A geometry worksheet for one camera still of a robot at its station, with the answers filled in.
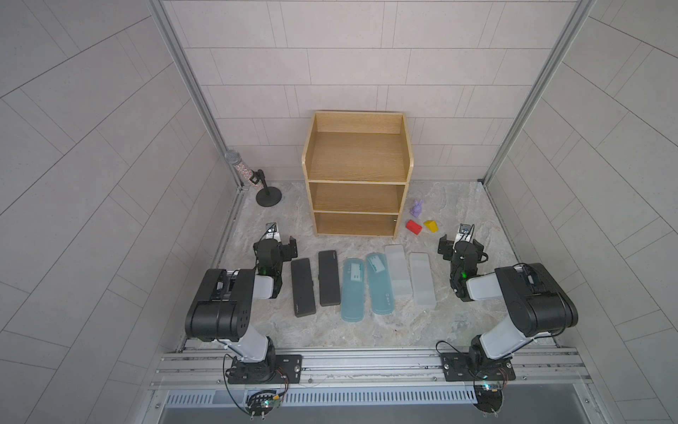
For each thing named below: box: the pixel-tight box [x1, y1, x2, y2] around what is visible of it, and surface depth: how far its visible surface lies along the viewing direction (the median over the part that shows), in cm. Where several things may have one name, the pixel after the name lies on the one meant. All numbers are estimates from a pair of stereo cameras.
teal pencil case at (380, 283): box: [365, 252, 395, 315], surface depth 88 cm
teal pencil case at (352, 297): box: [340, 257, 365, 323], surface depth 87 cm
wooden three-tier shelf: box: [301, 111, 415, 239], surface depth 89 cm
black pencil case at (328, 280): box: [317, 249, 341, 307], surface depth 89 cm
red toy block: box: [405, 219, 423, 235], surface depth 104 cm
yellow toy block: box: [423, 219, 439, 234], surface depth 104 cm
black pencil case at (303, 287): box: [290, 257, 317, 318], surface depth 87 cm
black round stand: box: [248, 169, 283, 208], surface depth 111 cm
